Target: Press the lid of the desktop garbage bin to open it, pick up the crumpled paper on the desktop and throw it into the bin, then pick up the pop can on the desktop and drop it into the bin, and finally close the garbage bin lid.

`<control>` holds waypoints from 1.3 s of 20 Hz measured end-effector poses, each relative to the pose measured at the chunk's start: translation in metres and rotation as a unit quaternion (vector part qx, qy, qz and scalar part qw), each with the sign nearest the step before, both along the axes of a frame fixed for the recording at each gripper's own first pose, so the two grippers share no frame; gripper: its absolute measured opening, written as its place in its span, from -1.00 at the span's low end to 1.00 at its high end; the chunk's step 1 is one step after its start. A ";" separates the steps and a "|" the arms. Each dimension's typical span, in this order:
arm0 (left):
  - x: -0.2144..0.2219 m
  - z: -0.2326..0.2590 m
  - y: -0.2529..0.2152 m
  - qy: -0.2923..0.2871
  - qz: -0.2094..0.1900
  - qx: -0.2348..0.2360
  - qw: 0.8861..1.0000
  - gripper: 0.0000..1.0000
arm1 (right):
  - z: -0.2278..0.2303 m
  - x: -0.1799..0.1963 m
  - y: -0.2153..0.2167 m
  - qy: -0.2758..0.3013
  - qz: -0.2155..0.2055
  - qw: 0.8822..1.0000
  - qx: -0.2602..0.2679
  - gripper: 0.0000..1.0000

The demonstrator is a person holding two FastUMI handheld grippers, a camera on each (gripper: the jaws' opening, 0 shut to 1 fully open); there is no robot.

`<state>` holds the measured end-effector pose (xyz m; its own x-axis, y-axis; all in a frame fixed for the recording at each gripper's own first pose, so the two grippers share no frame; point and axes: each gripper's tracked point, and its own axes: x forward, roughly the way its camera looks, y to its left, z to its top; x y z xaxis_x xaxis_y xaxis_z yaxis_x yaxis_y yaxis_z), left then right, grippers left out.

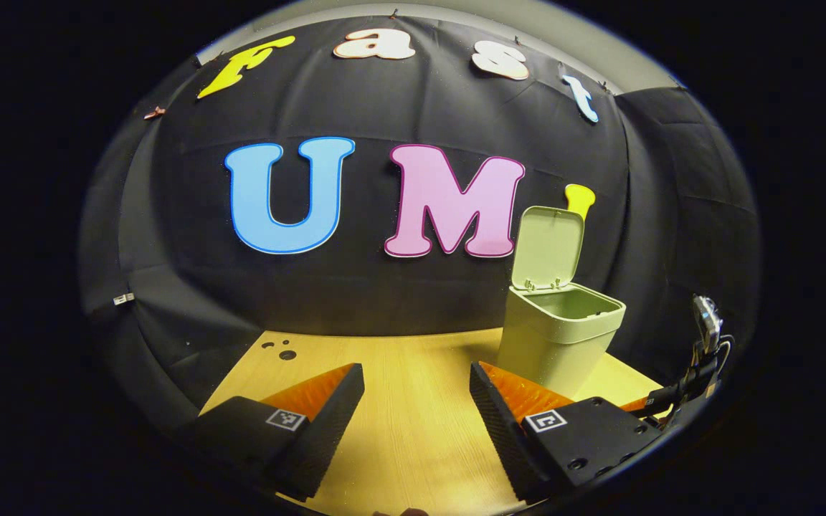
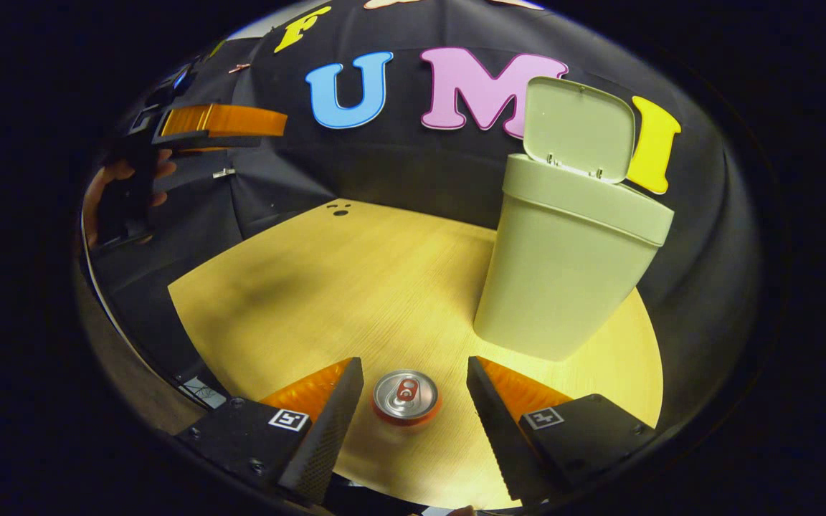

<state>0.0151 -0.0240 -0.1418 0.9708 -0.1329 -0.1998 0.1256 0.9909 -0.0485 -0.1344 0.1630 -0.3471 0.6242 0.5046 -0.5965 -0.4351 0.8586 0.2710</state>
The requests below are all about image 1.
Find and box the light green desktop garbage bin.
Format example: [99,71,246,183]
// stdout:
[497,206,627,398]

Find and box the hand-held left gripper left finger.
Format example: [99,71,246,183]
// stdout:
[176,363,366,502]

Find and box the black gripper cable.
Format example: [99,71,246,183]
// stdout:
[682,333,736,402]

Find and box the black backdrop cloth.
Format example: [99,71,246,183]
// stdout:
[77,14,764,431]

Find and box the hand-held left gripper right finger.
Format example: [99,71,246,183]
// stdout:
[469,361,666,504]

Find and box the wooden desktop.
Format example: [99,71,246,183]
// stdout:
[200,328,665,516]

